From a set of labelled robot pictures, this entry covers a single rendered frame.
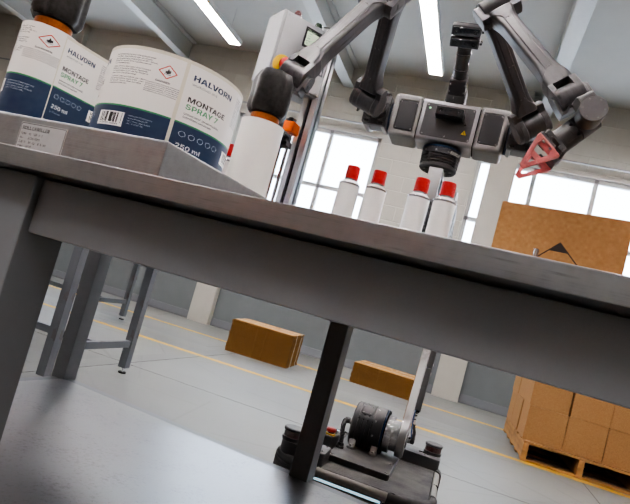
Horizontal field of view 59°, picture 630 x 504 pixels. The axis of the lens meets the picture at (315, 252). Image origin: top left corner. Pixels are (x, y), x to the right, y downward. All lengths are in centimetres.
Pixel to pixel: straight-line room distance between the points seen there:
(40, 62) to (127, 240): 52
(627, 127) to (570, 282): 699
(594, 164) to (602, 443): 353
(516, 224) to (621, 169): 576
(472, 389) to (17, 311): 630
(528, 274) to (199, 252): 29
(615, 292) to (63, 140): 58
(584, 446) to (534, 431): 34
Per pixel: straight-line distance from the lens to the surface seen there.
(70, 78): 107
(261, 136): 112
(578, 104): 140
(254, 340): 553
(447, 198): 128
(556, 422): 460
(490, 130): 202
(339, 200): 133
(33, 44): 106
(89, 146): 69
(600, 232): 148
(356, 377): 578
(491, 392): 680
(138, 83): 82
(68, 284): 297
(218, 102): 83
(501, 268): 40
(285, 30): 161
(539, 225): 149
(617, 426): 469
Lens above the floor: 77
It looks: 4 degrees up
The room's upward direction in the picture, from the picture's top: 15 degrees clockwise
